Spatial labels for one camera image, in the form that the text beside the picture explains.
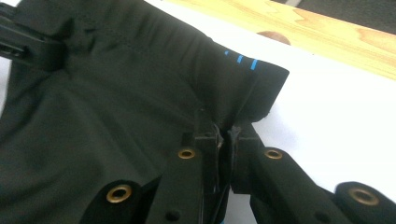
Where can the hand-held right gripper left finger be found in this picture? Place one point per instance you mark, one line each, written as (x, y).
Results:
(210, 155)

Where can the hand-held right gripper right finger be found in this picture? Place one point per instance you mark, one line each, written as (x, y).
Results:
(243, 155)

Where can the black shorts with blue print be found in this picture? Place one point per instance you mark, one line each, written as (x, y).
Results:
(109, 109)

